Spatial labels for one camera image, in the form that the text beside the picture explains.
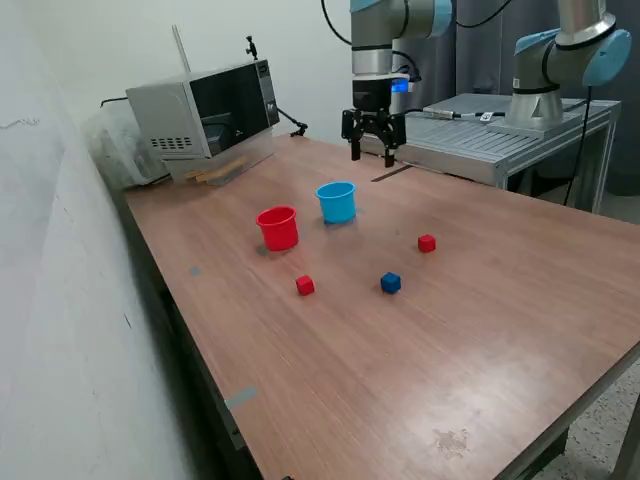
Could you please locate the clear acrylic sheet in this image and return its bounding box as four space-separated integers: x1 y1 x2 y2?
167 132 275 187

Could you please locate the black hanging power cable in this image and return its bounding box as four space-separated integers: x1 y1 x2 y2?
559 82 596 207

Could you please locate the long grey tape strip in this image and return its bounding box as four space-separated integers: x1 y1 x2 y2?
224 384 260 412

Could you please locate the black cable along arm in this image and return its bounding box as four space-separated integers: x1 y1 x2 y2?
319 0 516 84

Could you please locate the light blue plastic bin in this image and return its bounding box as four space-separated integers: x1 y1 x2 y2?
315 181 358 225

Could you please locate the aluminium robot base platform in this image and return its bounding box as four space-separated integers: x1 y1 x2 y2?
352 92 623 214

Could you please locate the clear plastic bag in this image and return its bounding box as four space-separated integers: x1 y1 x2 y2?
82 107 171 190

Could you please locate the silver microwave oven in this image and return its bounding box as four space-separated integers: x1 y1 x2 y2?
124 58 281 174

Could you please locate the thin white rod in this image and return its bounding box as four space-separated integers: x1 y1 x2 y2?
171 24 193 76

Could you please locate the silver connector with cable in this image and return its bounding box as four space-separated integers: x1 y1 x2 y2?
405 107 509 124

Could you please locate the red plastic bin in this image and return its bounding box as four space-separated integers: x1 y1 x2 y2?
255 205 300 252

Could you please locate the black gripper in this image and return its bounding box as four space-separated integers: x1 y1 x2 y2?
341 78 407 169

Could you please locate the dark metal strip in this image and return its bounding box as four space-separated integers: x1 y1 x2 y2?
370 164 415 184

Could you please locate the wooden stick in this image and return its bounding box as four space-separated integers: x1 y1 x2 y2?
195 167 236 185
184 158 250 181

